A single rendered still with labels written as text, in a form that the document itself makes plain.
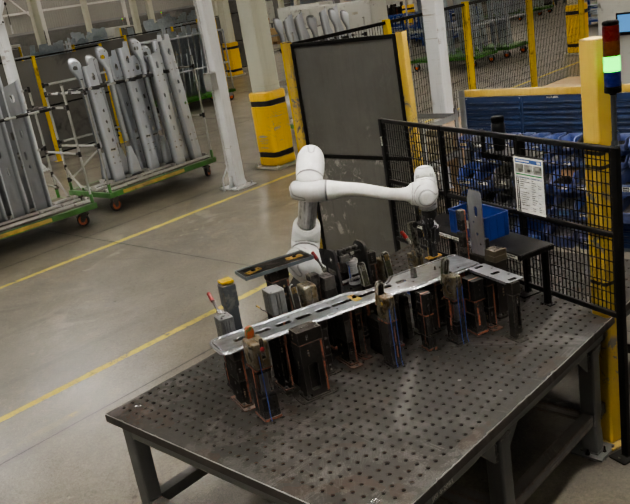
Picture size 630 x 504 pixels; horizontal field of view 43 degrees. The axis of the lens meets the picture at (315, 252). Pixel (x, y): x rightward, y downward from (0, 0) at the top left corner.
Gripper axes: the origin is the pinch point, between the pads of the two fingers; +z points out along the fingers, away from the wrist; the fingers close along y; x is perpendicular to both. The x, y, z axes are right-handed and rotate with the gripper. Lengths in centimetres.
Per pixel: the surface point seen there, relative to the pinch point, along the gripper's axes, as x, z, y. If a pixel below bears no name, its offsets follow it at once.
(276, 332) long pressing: -91, 11, 7
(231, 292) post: -95, 1, -30
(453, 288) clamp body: -7.9, 11.7, 24.7
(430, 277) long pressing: -7.9, 10.8, 7.0
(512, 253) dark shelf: 32.7, 7.8, 19.2
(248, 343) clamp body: -109, 5, 20
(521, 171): 54, -26, 5
